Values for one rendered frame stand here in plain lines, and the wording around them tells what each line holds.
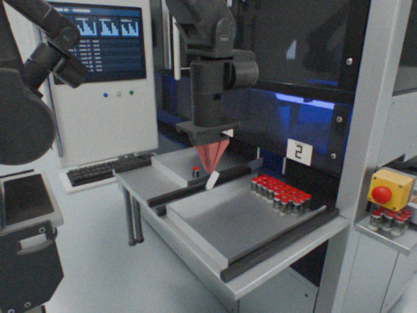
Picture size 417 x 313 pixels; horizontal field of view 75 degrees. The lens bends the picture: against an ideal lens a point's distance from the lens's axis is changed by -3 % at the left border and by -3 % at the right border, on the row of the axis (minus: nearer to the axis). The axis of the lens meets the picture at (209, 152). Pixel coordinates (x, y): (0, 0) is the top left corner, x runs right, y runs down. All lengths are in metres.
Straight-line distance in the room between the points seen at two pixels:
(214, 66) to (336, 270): 0.70
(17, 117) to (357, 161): 0.69
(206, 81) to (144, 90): 0.96
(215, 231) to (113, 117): 0.84
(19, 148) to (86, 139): 1.03
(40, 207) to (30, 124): 0.28
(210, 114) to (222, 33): 0.13
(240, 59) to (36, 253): 0.47
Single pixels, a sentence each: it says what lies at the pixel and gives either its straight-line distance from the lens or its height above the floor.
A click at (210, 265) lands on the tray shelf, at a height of 0.88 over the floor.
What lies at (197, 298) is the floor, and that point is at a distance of 1.75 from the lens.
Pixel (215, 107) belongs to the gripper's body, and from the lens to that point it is 0.47.
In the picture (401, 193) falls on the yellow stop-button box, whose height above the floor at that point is 1.01.
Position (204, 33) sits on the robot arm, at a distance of 0.44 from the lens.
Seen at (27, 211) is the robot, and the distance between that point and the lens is 0.59.
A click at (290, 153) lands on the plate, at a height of 1.01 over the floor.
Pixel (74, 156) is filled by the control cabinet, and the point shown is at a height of 0.85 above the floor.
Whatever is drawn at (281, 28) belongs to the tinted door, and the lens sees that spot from 0.89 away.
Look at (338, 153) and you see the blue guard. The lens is 0.80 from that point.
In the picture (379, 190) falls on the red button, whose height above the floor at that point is 1.01.
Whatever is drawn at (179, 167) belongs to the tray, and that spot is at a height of 0.88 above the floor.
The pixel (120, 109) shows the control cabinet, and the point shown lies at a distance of 1.38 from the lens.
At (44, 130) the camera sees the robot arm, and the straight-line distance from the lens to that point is 0.34.
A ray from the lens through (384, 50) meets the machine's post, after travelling 0.73.
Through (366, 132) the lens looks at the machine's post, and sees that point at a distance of 0.75.
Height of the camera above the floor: 1.31
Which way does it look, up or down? 21 degrees down
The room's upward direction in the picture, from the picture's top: straight up
